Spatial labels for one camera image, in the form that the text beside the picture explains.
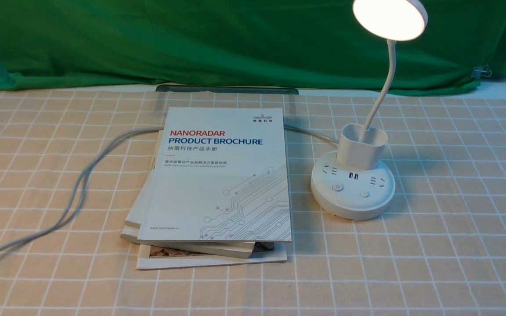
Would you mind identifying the white desk lamp with sockets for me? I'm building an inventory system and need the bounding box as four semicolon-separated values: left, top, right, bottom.
311;0;428;221

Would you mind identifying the white Nanoradar product brochure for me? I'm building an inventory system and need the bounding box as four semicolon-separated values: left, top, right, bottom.
138;107;293;242

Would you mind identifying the green backdrop cloth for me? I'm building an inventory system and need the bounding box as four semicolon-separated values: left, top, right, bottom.
0;0;506;96

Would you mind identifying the thick book under brochure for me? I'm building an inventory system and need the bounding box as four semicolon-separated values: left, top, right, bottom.
121;154;275;259

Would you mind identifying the bottom white magazine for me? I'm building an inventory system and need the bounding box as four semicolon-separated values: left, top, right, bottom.
135;244;287;270

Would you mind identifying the beige checked tablecloth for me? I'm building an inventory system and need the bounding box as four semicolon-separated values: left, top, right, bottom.
0;90;506;316

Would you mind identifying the metal binder clip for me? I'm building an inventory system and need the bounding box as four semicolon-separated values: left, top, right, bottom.
470;65;492;81

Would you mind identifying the grey lamp power cable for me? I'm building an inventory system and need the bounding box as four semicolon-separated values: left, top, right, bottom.
0;124;340;269

